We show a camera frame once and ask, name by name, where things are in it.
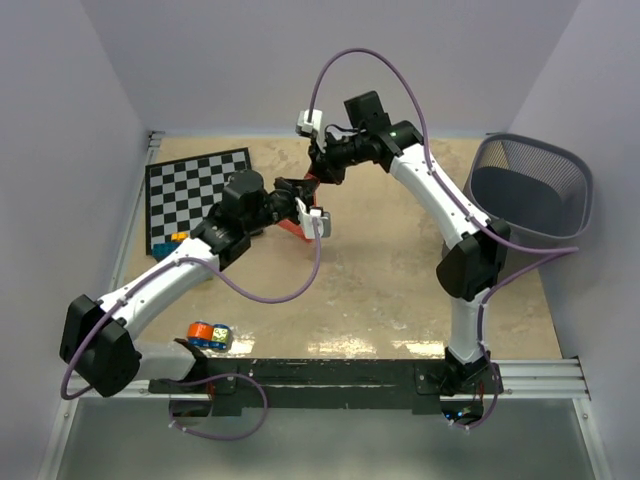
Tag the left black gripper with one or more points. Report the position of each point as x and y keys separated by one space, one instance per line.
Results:
x=294 y=188

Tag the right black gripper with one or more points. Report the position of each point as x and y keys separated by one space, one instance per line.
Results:
x=323 y=165

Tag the red plastic trash bag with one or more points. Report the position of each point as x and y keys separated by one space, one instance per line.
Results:
x=294 y=229

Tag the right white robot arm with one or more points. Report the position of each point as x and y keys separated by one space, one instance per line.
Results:
x=476 y=245

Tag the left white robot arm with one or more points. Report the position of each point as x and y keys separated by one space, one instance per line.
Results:
x=99 y=341

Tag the grey mesh trash bin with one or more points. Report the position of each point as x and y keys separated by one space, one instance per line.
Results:
x=545 y=193

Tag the black white chessboard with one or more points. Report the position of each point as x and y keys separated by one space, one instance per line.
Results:
x=179 y=193

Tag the yellow blue toy blocks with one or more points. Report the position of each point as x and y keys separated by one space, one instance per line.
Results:
x=162 y=250

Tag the orange tape roll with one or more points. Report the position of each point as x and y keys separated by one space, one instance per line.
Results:
x=200 y=334

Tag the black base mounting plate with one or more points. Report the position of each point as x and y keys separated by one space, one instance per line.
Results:
x=422 y=386

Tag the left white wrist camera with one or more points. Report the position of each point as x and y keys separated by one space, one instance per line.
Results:
x=314 y=222

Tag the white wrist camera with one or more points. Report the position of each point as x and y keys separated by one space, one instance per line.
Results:
x=310 y=125
x=314 y=222

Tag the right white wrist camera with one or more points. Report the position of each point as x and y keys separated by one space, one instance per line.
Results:
x=310 y=125

